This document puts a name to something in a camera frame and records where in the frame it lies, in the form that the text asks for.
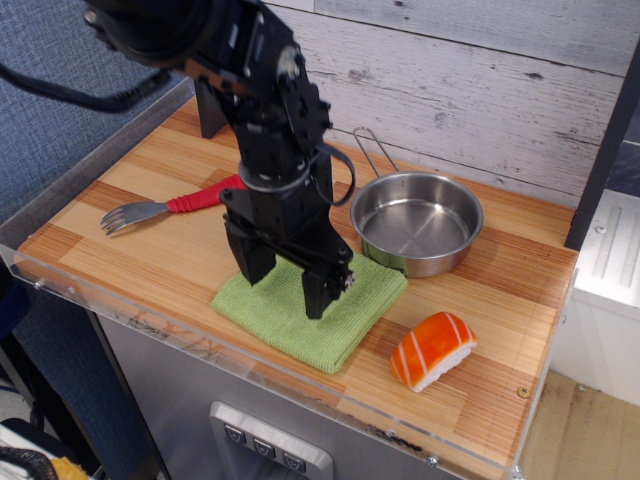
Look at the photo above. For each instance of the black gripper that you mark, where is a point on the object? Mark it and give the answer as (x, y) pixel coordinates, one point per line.
(292, 221)

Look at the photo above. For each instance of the green cloth napkin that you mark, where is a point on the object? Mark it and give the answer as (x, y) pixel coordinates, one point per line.
(273, 310)

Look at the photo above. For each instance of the red-handled metal fork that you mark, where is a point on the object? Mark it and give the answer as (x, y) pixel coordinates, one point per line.
(132, 213)

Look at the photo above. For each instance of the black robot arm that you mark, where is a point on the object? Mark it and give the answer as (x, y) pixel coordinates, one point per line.
(249, 60)

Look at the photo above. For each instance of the stainless steel pan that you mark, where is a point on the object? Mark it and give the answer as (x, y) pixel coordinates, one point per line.
(420, 223)

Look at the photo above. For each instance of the stainless steel cabinet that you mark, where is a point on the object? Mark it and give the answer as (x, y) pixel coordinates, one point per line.
(174, 389)

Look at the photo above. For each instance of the salmon nigiri sushi toy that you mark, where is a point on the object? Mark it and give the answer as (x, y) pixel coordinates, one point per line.
(437, 345)

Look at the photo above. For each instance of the silver dispenser button panel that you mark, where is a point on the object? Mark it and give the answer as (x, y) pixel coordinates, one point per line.
(250, 448)

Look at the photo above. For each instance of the clear acrylic front guard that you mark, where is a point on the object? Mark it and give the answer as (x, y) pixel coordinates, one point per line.
(363, 390)

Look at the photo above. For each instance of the yellow and black object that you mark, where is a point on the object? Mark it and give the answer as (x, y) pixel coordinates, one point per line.
(19, 463)

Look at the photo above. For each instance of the white appliance at right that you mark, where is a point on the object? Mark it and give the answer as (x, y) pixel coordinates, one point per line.
(597, 343)

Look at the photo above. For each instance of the black left frame post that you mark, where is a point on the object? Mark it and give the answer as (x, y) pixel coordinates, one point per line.
(214, 108)

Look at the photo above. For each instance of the black frame post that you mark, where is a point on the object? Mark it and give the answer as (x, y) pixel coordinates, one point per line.
(605, 159)
(214, 108)

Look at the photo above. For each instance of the black right frame post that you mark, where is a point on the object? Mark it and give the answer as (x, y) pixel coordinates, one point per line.
(605, 159)

